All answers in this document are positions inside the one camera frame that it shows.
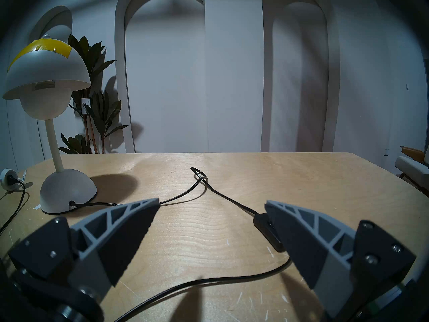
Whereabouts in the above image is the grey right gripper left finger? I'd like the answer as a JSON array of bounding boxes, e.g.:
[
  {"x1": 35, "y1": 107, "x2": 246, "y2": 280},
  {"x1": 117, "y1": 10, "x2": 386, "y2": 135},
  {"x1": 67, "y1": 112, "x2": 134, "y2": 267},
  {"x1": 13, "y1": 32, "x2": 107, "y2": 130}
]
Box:
[{"x1": 7, "y1": 198, "x2": 160, "y2": 322}]

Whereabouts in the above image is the white round extension socket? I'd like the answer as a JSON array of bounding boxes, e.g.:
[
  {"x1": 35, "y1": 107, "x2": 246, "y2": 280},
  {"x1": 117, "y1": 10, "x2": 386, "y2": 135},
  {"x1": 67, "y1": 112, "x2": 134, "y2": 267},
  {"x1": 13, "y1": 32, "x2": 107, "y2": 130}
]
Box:
[{"x1": 0, "y1": 169, "x2": 27, "y2": 192}]

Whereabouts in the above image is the yellow tape strip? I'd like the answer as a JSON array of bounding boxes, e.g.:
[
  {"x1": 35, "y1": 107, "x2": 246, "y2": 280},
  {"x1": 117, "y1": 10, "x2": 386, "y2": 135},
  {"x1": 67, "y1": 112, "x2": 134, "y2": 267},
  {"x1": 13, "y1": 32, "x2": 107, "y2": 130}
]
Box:
[{"x1": 7, "y1": 39, "x2": 73, "y2": 72}]

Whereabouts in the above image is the tall dark green plant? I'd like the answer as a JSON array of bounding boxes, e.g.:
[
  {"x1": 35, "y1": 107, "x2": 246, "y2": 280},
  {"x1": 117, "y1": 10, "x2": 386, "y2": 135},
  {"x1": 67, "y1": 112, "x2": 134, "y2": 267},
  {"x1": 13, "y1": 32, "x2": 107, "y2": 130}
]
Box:
[{"x1": 59, "y1": 34, "x2": 128, "y2": 154}]

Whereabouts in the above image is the black lamp power cable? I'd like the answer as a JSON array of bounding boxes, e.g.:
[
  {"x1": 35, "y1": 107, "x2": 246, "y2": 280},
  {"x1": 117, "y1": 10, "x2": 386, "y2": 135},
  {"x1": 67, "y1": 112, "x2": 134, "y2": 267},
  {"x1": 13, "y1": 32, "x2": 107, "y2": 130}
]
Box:
[{"x1": 0, "y1": 167, "x2": 292, "y2": 322}]

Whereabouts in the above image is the white mushroom table lamp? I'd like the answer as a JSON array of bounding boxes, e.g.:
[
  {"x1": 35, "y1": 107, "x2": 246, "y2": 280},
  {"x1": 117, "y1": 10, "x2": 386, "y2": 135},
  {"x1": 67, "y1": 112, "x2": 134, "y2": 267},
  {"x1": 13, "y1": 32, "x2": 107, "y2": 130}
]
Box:
[{"x1": 2, "y1": 24, "x2": 98, "y2": 215}]

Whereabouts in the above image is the wooden armchair with white cushions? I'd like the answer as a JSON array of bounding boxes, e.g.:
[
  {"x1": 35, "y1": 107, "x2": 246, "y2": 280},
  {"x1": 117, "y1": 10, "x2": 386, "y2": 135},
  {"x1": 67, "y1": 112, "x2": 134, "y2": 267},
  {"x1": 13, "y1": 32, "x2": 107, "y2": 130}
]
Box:
[{"x1": 395, "y1": 145, "x2": 429, "y2": 196}]

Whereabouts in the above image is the black inline cable switch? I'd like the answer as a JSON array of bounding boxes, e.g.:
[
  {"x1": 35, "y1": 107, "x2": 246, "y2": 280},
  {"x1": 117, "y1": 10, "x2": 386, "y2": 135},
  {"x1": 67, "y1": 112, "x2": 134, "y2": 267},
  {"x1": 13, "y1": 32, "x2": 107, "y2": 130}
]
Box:
[{"x1": 253, "y1": 213, "x2": 286, "y2": 253}]

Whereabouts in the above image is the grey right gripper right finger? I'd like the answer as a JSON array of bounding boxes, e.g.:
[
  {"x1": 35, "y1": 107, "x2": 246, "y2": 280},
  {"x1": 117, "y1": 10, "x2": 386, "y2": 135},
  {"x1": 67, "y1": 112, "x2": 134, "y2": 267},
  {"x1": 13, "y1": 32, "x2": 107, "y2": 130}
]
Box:
[{"x1": 265, "y1": 200, "x2": 417, "y2": 322}]

